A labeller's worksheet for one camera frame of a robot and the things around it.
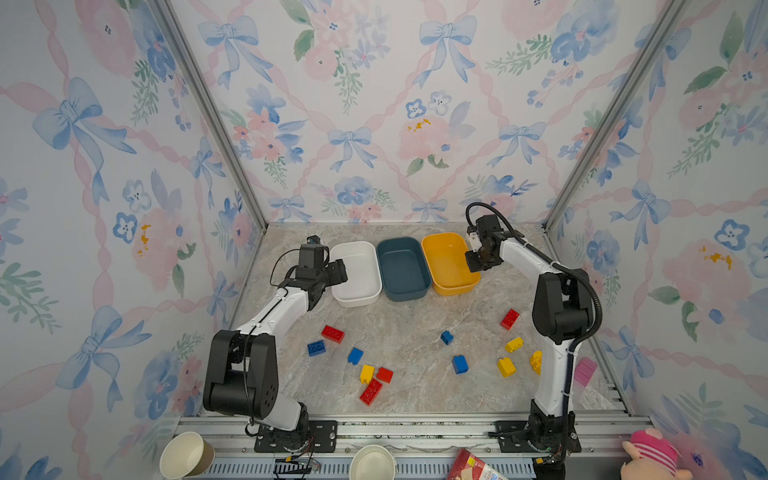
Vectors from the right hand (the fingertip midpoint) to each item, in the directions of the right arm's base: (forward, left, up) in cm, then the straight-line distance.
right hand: (475, 261), depth 102 cm
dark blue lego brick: (-30, +50, -4) cm, 59 cm away
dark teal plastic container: (-2, +24, -4) cm, 25 cm away
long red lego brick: (-42, +34, -4) cm, 54 cm away
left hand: (-9, +46, +9) cm, 48 cm away
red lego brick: (-25, +46, -4) cm, 53 cm away
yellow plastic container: (+6, +9, -5) cm, 12 cm away
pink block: (-35, -26, -5) cm, 44 cm away
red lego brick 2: (-20, -8, -3) cm, 22 cm away
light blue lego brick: (-31, +39, -6) cm, 50 cm away
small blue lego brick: (-26, +12, -4) cm, 29 cm away
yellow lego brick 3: (-34, -4, -4) cm, 35 cm away
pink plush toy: (-55, -30, 0) cm, 63 cm away
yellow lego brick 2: (-28, -8, -4) cm, 29 cm away
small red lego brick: (-36, +30, -5) cm, 48 cm away
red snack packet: (-58, +11, -2) cm, 59 cm away
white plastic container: (-8, +38, -2) cm, 38 cm away
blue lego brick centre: (-34, +9, -5) cm, 35 cm away
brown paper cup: (-56, +78, -5) cm, 96 cm away
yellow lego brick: (-37, +35, -3) cm, 51 cm away
